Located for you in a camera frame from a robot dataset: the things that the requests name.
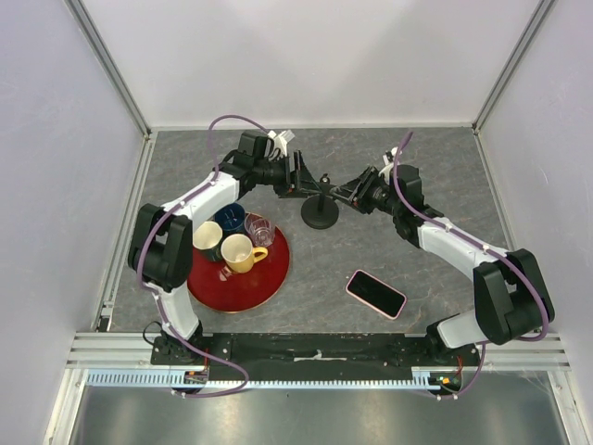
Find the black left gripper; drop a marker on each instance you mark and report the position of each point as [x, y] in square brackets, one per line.
[299, 183]

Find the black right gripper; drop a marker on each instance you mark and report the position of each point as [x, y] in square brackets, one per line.
[354, 193]

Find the black phone stand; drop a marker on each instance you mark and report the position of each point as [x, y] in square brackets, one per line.
[319, 211]

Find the phone with pink case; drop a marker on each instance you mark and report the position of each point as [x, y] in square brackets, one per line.
[376, 294]

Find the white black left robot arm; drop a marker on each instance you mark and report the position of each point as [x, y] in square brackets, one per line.
[161, 251]

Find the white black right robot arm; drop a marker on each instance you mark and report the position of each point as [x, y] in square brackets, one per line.
[510, 297]

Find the clear drinking glass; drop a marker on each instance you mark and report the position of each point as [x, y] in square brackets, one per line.
[260, 230]

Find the dark blue mug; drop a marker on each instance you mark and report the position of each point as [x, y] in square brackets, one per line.
[231, 219]

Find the yellow mug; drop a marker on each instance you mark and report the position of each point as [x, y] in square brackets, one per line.
[239, 253]

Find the cream and green mug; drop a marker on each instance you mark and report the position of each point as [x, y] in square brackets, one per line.
[207, 240]

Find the red round tray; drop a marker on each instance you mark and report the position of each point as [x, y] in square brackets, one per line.
[217, 287]

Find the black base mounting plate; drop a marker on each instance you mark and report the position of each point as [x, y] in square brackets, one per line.
[394, 349]

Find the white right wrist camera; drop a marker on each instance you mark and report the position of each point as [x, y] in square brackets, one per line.
[389, 163]

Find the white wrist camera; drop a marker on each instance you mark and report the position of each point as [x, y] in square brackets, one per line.
[280, 142]
[389, 163]

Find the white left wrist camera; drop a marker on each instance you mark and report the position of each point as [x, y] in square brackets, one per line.
[280, 142]

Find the light blue cable duct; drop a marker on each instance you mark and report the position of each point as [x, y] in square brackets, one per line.
[120, 378]

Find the aluminium frame rail front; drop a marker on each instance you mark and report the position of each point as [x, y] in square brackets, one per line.
[119, 350]

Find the aluminium frame post left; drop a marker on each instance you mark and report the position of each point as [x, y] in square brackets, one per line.
[93, 37]

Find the aluminium frame post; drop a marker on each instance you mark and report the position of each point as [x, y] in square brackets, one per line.
[93, 37]
[528, 35]

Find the aluminium frame post right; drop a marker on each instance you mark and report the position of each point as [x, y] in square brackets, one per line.
[528, 35]

